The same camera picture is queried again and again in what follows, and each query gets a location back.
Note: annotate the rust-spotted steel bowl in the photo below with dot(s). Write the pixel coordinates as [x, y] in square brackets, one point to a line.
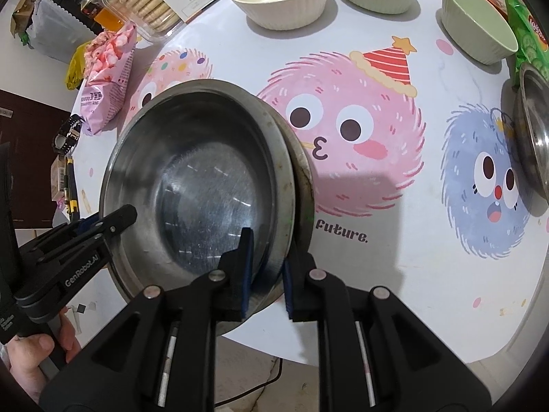
[536, 137]

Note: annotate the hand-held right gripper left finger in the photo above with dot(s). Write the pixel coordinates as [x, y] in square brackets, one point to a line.
[246, 266]

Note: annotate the cartoon printed tablecloth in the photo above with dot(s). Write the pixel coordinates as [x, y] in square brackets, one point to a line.
[407, 266]

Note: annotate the grey plastic bag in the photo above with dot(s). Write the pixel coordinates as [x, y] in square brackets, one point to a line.
[51, 30]

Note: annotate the wide stainless steel basin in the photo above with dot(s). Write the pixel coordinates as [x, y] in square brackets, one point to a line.
[305, 189]

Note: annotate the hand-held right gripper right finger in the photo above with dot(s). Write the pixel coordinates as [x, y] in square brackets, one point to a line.
[289, 287]

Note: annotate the yellow plastic bag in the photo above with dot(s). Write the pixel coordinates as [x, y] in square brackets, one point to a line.
[75, 71]

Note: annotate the dark brown cabinet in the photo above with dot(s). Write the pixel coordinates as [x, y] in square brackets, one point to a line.
[25, 120]

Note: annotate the clear plastic biscuit pack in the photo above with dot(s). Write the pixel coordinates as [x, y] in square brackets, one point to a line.
[141, 4]

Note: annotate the stainless steel bowl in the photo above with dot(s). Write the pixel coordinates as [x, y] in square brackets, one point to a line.
[193, 180]

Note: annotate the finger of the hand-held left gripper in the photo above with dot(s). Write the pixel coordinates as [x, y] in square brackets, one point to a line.
[122, 216]
[64, 234]

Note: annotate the person's left hand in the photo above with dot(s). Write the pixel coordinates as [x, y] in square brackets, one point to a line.
[32, 349]

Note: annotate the black and yellow utility knife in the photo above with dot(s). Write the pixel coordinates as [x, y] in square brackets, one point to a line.
[71, 184]

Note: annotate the pink snack bag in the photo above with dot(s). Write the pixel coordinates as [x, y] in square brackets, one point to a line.
[105, 90]

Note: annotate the black wristwatch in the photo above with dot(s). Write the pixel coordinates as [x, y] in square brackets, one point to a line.
[68, 131]

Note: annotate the small cardboard box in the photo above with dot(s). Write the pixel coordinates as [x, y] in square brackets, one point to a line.
[58, 176]

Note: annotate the green chips bag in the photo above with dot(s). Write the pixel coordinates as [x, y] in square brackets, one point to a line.
[527, 30]

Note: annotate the orange drink bottle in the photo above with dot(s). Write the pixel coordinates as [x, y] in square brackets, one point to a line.
[105, 19]

